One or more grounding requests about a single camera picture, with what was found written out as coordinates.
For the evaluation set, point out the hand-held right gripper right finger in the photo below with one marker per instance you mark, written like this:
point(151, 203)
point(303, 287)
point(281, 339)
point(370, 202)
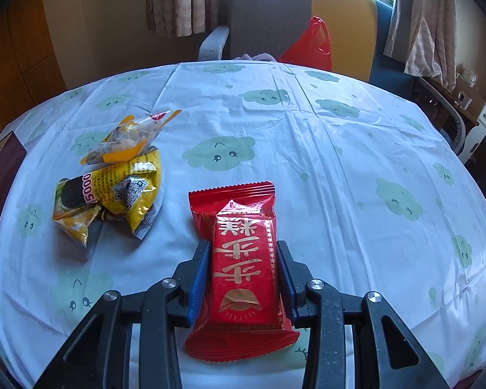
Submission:
point(287, 291)

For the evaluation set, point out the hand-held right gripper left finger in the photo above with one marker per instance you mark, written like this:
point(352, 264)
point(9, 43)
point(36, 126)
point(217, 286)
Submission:
point(197, 291)

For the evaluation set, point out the large red foil snack packet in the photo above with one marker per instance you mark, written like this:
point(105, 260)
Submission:
point(243, 275)

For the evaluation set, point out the maroon gift box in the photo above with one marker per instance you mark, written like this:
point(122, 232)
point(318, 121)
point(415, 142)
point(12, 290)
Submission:
point(0, 210)

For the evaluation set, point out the yellow snack packet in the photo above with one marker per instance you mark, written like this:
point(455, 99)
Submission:
point(75, 219)
point(141, 206)

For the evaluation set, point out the cloud print tablecloth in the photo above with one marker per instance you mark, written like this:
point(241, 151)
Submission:
point(307, 170)

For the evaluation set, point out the clear orange snack packet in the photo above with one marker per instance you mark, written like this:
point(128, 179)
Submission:
point(121, 142)

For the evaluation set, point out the pink plastic bag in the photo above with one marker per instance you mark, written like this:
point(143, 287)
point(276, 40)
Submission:
point(255, 56)

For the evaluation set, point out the red plastic bag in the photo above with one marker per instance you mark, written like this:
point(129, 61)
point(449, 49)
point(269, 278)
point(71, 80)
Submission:
point(312, 48)

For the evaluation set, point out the white appliance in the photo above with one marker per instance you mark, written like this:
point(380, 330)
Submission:
point(476, 129)

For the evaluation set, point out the cardboard box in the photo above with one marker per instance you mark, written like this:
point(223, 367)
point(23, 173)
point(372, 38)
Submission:
point(467, 93)

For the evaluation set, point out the grey fabric chair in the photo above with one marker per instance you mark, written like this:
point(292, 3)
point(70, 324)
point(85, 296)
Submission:
point(267, 8)

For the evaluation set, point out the beige checked curtain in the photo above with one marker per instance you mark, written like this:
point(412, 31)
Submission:
point(425, 28)
point(178, 0)

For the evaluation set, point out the grey curved frame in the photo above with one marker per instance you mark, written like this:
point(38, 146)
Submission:
point(457, 125)

